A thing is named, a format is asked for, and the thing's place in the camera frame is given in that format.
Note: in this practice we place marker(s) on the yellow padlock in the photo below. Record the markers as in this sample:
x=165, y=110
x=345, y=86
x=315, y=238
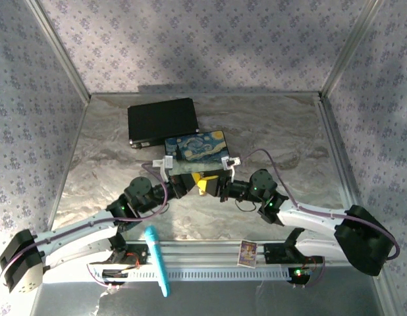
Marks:
x=204, y=184

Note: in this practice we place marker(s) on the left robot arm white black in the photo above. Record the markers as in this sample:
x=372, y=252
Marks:
x=75, y=235

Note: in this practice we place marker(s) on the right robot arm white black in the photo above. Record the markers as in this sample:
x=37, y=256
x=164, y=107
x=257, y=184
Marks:
x=322, y=215

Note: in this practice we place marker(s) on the starry night print box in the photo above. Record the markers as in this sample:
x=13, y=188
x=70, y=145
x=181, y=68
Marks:
x=198, y=148

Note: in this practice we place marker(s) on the black rectangular case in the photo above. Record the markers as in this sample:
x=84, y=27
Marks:
x=161, y=121

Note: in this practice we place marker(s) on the turquoise marker pen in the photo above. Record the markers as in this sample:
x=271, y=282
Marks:
x=157, y=256

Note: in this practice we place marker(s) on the small picture card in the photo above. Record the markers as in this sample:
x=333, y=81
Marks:
x=247, y=254

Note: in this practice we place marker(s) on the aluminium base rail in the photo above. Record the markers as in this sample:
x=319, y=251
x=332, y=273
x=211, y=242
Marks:
x=203, y=251

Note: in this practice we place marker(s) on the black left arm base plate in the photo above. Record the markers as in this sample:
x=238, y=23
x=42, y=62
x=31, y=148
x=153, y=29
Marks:
x=132, y=258

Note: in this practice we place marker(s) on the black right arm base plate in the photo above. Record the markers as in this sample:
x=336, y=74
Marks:
x=279, y=255

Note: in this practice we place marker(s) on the aluminium side rail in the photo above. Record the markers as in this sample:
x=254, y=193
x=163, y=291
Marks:
x=336, y=151
x=66, y=168

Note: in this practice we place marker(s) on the aluminium frame post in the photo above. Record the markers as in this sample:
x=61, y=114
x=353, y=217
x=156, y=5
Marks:
x=350, y=49
x=60, y=52

